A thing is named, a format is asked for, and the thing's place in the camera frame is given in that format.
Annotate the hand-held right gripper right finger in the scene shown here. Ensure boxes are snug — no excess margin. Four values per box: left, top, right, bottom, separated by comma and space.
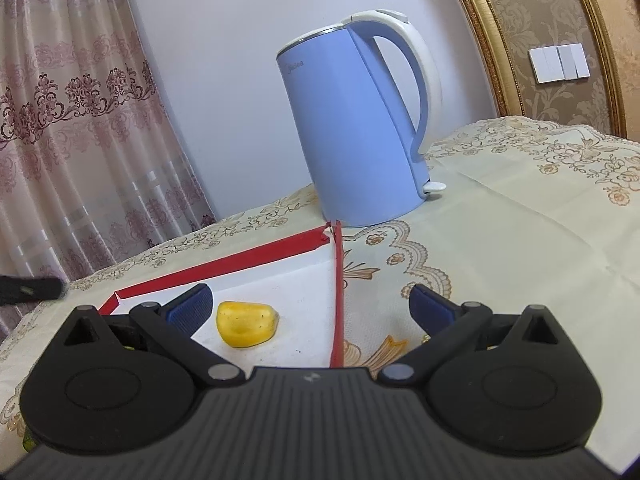
376, 283, 564, 387

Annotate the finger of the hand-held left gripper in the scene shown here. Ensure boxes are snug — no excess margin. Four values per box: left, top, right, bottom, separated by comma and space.
0, 274, 69, 306

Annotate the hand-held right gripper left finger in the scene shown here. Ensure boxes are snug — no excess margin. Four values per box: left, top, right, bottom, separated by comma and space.
62, 282, 249, 389

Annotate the yellow bell pepper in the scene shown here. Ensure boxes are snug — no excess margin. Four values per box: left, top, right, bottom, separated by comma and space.
215, 300, 280, 348

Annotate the red and white cardboard box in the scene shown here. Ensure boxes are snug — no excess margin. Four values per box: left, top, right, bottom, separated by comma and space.
98, 220, 347, 369

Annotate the cream embroidered tablecloth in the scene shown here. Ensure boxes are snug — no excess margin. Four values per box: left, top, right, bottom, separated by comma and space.
0, 115, 640, 461

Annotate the floral patterned curtain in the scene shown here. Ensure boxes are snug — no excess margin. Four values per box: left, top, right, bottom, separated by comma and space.
0, 0, 217, 331

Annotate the blue electric kettle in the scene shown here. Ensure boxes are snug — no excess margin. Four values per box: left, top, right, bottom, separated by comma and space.
276, 9, 447, 229

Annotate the white wall switch panel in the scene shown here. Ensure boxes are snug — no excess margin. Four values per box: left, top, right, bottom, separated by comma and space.
528, 43, 591, 84

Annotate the gold wall moulding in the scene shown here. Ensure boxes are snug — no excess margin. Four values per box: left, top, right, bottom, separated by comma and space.
564, 0, 629, 139
442, 0, 527, 119

